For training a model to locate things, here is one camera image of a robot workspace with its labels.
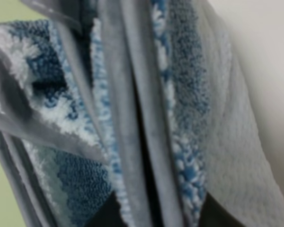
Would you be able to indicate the blue white striped towel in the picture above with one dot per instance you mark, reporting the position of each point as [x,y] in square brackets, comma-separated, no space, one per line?
[144,98]

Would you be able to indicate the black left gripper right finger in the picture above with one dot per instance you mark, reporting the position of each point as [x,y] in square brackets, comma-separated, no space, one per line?
[213,214]

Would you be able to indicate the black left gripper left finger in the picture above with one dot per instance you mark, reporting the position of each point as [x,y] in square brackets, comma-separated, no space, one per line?
[108,215]

